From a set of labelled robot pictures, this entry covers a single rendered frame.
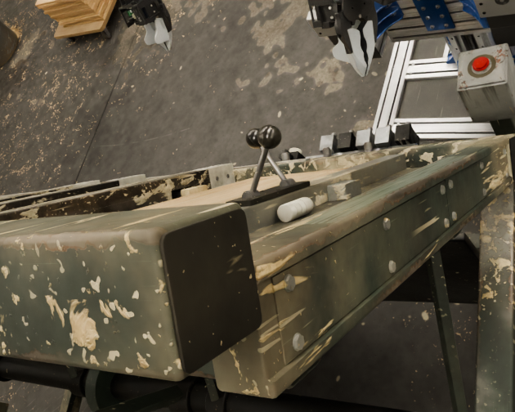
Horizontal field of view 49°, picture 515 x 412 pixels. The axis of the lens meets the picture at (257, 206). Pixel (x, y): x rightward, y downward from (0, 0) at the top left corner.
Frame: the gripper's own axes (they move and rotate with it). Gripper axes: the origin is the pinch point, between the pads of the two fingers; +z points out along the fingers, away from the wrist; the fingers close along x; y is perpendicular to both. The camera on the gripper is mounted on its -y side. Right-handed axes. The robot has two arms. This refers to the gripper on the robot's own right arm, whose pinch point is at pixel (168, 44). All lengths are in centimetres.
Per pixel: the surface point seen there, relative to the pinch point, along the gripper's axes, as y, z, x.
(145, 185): 29.9, 23.9, 2.6
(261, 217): 52, 9, 60
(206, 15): -177, 56, -148
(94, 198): 44.9, 15.8, 4.1
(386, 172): 4, 37, 55
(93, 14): -167, 38, -243
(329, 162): -7, 43, 32
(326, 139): -26, 48, 20
